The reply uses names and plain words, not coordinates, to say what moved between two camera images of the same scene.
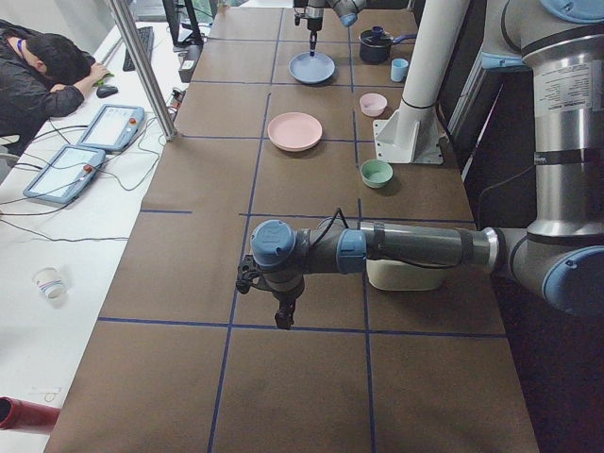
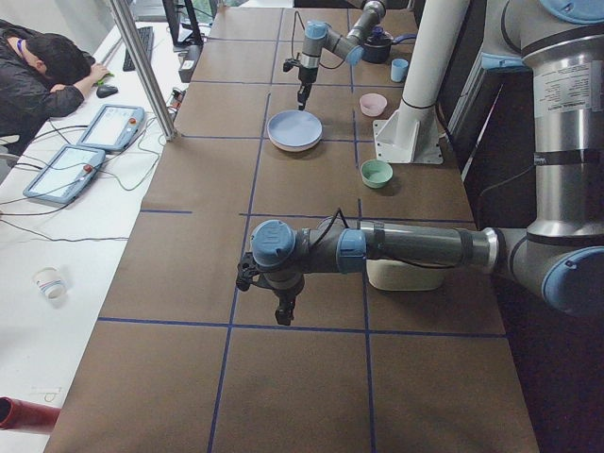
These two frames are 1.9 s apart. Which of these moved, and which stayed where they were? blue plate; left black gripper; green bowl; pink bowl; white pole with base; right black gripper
Moved: blue plate; right black gripper
Stayed: pink bowl; green bowl; left black gripper; white pole with base
